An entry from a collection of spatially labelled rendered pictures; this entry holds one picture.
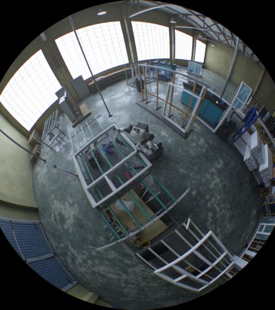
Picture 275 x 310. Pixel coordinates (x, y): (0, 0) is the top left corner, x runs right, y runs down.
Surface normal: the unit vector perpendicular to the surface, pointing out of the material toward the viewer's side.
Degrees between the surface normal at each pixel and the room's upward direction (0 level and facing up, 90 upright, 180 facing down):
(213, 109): 90
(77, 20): 90
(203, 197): 0
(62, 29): 90
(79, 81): 90
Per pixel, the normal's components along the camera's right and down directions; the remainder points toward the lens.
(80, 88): 0.60, 0.69
